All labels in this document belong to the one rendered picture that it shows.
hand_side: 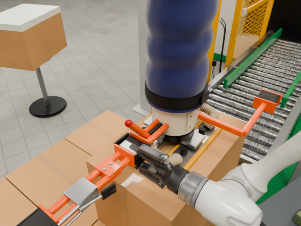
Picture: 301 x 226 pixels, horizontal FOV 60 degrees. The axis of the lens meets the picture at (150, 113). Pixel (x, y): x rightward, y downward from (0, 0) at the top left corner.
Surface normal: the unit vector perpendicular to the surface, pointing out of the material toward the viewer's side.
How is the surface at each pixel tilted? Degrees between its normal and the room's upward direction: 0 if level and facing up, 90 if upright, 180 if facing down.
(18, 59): 90
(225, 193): 2
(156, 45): 69
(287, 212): 0
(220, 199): 28
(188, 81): 82
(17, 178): 0
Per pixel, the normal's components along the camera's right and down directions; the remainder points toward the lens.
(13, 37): -0.24, 0.57
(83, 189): 0.00, -0.80
